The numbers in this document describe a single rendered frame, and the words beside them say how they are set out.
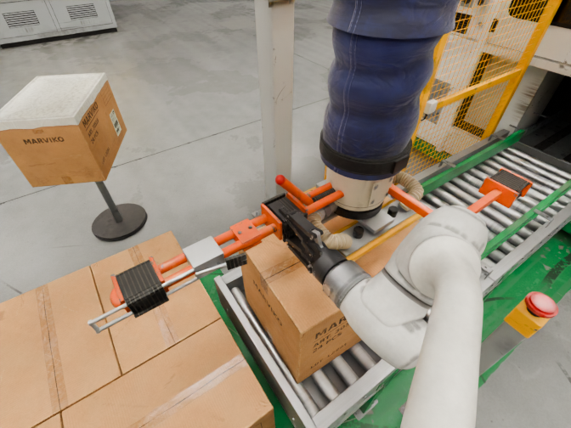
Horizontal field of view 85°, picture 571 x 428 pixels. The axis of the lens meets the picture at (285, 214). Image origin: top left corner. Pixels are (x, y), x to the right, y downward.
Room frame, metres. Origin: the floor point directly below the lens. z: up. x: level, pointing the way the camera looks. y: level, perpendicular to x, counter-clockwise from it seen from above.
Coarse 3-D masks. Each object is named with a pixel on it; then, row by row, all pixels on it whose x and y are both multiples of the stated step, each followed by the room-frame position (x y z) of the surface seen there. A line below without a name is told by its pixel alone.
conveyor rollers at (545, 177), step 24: (480, 168) 1.69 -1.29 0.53; (528, 168) 1.70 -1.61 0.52; (552, 168) 1.67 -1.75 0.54; (432, 192) 1.46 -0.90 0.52; (456, 192) 1.44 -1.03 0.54; (528, 192) 1.44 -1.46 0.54; (552, 192) 1.43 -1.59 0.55; (480, 216) 1.23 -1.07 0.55; (504, 216) 1.22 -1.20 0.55; (552, 216) 1.24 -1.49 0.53; (264, 336) 0.55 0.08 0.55; (336, 360) 0.46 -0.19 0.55; (360, 360) 0.46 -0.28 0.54; (312, 408) 0.30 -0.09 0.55
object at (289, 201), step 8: (288, 192) 0.60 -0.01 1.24; (272, 200) 0.58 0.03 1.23; (280, 200) 0.59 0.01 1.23; (288, 200) 0.59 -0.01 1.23; (296, 200) 0.57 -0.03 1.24; (264, 208) 0.55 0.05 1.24; (288, 208) 0.56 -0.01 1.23; (296, 208) 0.56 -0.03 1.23; (304, 208) 0.54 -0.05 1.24; (272, 216) 0.52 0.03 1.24; (304, 216) 0.53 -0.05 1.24; (280, 224) 0.50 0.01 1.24; (288, 224) 0.50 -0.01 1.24; (280, 232) 0.50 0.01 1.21; (288, 232) 0.50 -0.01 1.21
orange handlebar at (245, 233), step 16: (320, 192) 0.63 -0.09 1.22; (336, 192) 0.63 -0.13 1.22; (400, 192) 0.63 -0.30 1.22; (496, 192) 0.62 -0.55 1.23; (320, 208) 0.58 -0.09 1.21; (416, 208) 0.57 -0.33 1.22; (480, 208) 0.57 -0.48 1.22; (240, 224) 0.51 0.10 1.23; (256, 224) 0.52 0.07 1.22; (272, 224) 0.51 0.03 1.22; (224, 240) 0.47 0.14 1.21; (240, 240) 0.46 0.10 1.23; (256, 240) 0.47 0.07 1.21; (176, 256) 0.41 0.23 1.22; (224, 256) 0.42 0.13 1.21; (176, 272) 0.38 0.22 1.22; (112, 304) 0.31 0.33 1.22
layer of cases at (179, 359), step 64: (128, 256) 0.95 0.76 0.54; (0, 320) 0.62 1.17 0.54; (64, 320) 0.62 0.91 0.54; (128, 320) 0.62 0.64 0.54; (192, 320) 0.62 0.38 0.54; (0, 384) 0.38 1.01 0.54; (64, 384) 0.38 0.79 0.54; (128, 384) 0.38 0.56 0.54; (192, 384) 0.38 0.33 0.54; (256, 384) 0.38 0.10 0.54
